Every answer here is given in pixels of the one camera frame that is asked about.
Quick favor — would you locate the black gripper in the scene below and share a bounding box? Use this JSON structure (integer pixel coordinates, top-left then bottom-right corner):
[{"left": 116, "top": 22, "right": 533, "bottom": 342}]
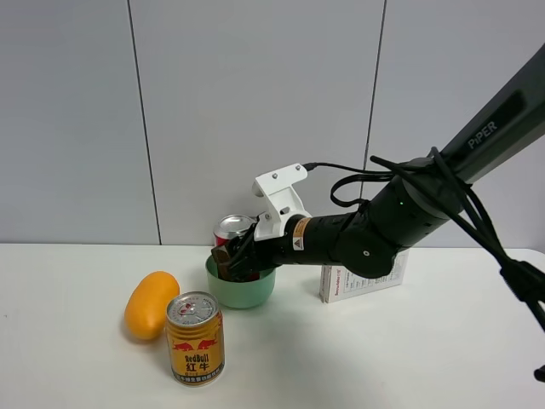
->
[{"left": 213, "top": 216, "right": 315, "bottom": 281}]

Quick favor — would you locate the red drink can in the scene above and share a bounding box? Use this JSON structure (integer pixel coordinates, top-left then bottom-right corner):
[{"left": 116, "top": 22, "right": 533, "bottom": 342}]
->
[{"left": 213, "top": 215, "right": 255, "bottom": 246}]

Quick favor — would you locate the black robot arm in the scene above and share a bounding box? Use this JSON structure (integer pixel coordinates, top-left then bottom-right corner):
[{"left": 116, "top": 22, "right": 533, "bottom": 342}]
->
[{"left": 211, "top": 49, "right": 544, "bottom": 281}]

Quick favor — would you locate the green bowl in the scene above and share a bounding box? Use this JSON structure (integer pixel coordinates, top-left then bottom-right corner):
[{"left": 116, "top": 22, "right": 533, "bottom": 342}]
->
[{"left": 205, "top": 256, "right": 276, "bottom": 309}]

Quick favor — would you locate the gold Red Bull can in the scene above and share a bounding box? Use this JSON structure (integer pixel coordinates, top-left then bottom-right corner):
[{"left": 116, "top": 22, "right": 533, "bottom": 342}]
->
[{"left": 165, "top": 291, "right": 225, "bottom": 386}]

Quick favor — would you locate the white printed carton box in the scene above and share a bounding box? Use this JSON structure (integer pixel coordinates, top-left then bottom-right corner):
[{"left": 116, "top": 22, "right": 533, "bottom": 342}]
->
[{"left": 319, "top": 251, "right": 409, "bottom": 303}]

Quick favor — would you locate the yellow mango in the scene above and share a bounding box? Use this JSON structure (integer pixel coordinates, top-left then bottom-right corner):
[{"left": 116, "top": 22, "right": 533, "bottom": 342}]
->
[{"left": 123, "top": 271, "right": 180, "bottom": 341}]

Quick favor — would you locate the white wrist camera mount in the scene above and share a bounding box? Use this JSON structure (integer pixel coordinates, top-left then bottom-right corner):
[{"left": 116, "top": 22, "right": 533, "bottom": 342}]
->
[{"left": 252, "top": 163, "right": 310, "bottom": 241}]

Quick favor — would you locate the black cable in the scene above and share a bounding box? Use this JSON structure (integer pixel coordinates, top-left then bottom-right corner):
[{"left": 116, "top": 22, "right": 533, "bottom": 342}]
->
[{"left": 301, "top": 147, "right": 545, "bottom": 383}]

